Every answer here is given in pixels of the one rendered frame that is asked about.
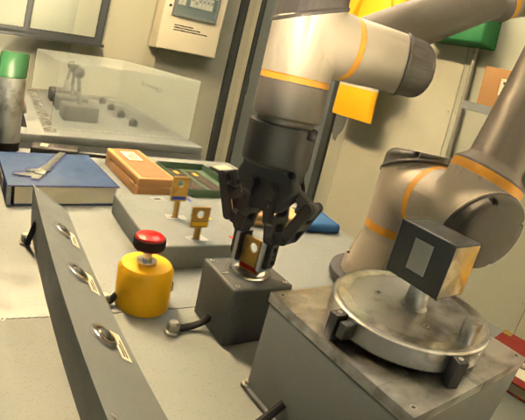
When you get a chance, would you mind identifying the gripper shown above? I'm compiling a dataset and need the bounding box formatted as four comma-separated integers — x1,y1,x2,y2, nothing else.
218,115,325,270

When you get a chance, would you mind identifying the brass key with red stripe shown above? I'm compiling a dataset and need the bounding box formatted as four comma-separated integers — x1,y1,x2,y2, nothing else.
239,233,264,276

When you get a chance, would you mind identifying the plain brass key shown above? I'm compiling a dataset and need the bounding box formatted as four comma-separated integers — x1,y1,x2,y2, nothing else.
188,206,213,242

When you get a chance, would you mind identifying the brass key with blue stripe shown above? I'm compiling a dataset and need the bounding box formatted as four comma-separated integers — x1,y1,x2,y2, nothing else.
169,175,192,220

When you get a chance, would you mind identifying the red emergency stop button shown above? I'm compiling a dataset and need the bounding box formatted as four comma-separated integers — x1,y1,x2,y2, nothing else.
132,228,168,266

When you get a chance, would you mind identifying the black stop block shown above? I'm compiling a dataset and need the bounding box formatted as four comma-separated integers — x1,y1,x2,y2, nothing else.
441,355,471,390
324,308,356,343

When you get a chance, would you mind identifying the yellow emergency stop housing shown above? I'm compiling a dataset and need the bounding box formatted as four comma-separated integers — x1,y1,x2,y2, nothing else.
114,250,176,319

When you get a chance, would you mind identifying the silver round notch drum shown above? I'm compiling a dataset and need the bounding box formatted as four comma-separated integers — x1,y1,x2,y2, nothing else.
331,268,492,374

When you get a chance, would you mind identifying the grey desk under clear cover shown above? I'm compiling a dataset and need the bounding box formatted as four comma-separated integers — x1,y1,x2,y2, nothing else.
18,47,203,159

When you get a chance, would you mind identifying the blue cloth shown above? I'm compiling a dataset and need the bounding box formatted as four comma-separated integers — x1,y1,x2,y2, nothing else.
304,211,340,235

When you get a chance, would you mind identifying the green tray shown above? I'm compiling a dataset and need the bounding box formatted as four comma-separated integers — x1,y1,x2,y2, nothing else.
156,160,229,199

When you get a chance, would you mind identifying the orange flat box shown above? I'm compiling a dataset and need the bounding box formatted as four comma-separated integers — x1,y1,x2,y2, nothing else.
104,147,175,196

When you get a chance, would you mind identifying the yellow box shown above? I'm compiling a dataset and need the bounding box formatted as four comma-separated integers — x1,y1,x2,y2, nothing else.
332,81,380,125

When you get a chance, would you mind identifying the blue book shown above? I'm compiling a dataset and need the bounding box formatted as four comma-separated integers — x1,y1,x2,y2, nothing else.
0,150,121,207

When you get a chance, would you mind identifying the grey sloped lamp panel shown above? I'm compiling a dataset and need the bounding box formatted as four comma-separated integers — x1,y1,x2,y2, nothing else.
30,183,170,420

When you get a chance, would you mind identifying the black flat bar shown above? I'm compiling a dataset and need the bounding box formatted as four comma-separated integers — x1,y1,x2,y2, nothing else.
30,141,109,159

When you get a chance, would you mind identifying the grey caliper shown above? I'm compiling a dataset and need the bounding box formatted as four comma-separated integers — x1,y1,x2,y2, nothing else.
11,150,67,181

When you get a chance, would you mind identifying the silver stub pin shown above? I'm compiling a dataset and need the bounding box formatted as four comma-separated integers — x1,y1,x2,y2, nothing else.
460,316,483,352

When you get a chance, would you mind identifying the yellow rounded shape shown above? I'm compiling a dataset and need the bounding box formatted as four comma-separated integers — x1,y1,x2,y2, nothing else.
347,0,400,19

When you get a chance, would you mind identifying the steel flask with green cap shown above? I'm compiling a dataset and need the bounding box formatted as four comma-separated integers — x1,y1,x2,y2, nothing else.
0,49,32,153

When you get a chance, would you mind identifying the green box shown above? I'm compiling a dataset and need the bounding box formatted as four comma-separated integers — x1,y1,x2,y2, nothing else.
436,20,503,52

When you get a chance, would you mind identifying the window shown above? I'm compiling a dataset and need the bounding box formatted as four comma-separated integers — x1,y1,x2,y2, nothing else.
0,0,114,48

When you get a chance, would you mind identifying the silver key switch lock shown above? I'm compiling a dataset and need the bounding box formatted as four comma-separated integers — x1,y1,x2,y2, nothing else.
228,260,273,284

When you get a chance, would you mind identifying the dark grey key switch box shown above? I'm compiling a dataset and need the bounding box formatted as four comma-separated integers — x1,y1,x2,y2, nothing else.
194,256,293,347

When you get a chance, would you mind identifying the grey key rail block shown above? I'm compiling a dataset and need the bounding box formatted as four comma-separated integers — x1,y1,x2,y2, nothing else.
111,191,247,270

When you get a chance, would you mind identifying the black cable with silver gland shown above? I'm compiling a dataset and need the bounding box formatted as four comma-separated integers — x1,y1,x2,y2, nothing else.
18,220,39,247
164,311,214,339

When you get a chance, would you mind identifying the grey master switch base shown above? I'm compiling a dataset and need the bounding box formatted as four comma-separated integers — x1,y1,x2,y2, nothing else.
248,279,525,420

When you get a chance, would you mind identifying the black cube master handle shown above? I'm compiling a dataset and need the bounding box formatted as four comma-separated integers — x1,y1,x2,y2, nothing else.
385,218,482,314

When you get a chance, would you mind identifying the cream wall cabinet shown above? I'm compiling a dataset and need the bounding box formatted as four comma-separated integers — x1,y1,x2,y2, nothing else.
147,0,229,60

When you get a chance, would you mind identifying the orange wall notice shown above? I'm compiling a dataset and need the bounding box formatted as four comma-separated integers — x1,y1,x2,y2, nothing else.
476,65,514,109

